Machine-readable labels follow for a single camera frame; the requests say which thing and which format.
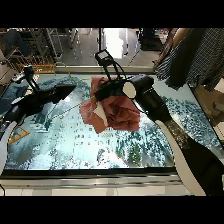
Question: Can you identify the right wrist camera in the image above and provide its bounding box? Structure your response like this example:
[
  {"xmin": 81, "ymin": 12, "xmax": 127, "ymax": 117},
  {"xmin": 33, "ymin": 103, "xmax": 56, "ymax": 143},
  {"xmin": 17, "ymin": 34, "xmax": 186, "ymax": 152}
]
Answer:
[{"xmin": 94, "ymin": 49, "xmax": 123, "ymax": 83}]

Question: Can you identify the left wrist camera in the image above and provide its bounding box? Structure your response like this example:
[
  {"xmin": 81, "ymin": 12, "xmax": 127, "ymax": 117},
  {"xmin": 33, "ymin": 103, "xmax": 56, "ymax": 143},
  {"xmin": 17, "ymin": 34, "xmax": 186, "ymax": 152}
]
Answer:
[{"xmin": 22, "ymin": 64, "xmax": 41, "ymax": 95}]

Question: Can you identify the dark dotted garment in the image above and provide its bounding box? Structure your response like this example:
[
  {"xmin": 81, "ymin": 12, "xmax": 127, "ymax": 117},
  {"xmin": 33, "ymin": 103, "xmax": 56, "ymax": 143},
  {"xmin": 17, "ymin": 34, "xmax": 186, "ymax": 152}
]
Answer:
[{"xmin": 154, "ymin": 27, "xmax": 224, "ymax": 92}]

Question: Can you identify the red garment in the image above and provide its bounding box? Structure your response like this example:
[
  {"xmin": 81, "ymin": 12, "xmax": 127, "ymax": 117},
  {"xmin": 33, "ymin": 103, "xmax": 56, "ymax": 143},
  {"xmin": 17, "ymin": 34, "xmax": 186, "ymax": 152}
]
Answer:
[{"xmin": 79, "ymin": 76, "xmax": 142, "ymax": 135}]

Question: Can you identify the black garment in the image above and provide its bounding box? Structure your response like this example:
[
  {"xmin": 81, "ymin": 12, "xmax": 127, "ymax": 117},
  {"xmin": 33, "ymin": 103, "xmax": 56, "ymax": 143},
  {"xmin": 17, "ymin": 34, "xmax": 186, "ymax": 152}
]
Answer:
[{"xmin": 168, "ymin": 27, "xmax": 206, "ymax": 90}]

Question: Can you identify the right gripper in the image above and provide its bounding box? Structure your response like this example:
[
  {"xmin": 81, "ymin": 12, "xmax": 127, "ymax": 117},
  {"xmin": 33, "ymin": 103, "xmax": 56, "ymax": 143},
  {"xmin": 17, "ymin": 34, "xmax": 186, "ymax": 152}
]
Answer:
[{"xmin": 94, "ymin": 78, "xmax": 127, "ymax": 102}]

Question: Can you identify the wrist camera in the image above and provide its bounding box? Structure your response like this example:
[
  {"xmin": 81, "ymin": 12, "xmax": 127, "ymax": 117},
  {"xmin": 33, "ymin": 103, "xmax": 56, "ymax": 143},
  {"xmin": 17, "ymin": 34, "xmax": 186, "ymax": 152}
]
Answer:
[
  {"xmin": 22, "ymin": 64, "xmax": 41, "ymax": 95},
  {"xmin": 94, "ymin": 49, "xmax": 123, "ymax": 83}
]

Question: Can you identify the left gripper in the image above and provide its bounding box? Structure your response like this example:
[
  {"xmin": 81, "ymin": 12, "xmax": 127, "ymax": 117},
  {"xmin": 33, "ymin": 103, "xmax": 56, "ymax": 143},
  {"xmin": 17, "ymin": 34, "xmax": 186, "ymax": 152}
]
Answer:
[{"xmin": 39, "ymin": 83, "xmax": 78, "ymax": 106}]

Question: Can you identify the silver frame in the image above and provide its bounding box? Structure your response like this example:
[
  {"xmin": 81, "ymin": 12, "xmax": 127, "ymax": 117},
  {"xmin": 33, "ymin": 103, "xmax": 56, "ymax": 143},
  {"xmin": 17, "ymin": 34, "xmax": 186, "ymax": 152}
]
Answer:
[{"xmin": 0, "ymin": 65, "xmax": 190, "ymax": 197}]

